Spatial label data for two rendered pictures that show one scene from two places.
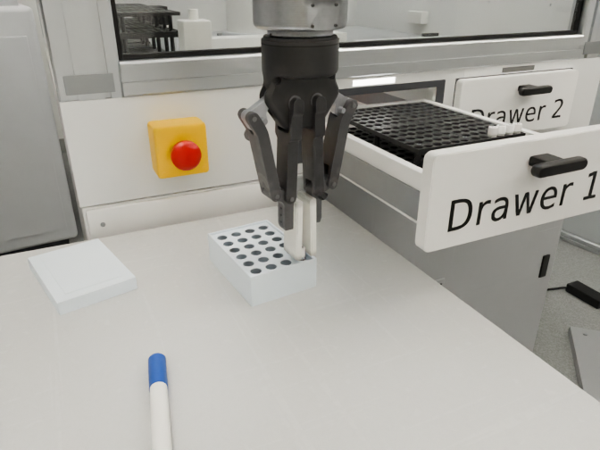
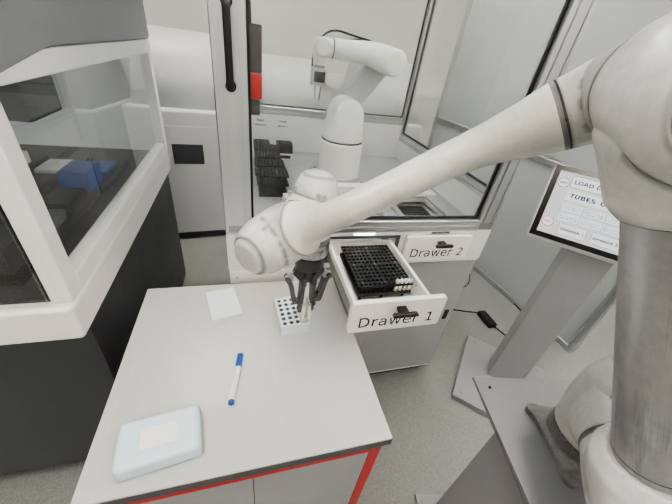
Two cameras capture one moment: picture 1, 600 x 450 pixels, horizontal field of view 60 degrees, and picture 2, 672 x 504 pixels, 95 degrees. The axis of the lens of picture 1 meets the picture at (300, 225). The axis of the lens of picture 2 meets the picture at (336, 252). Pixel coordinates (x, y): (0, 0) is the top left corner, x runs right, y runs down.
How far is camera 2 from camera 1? 0.43 m
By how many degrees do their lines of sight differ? 10
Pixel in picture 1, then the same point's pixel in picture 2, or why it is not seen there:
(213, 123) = not seen: hidden behind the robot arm
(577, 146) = (421, 303)
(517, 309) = (428, 330)
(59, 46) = (228, 216)
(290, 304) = (295, 338)
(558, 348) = (458, 345)
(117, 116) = not seen: hidden behind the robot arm
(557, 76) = (460, 238)
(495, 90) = (425, 242)
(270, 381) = (275, 372)
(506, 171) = (386, 310)
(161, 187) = not seen: hidden behind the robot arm
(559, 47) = (465, 224)
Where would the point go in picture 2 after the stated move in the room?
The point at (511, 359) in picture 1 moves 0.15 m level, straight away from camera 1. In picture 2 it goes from (362, 383) to (390, 349)
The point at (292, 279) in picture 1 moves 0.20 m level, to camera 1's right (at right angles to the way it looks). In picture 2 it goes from (298, 328) to (365, 344)
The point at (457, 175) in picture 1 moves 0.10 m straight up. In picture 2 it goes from (363, 311) to (370, 282)
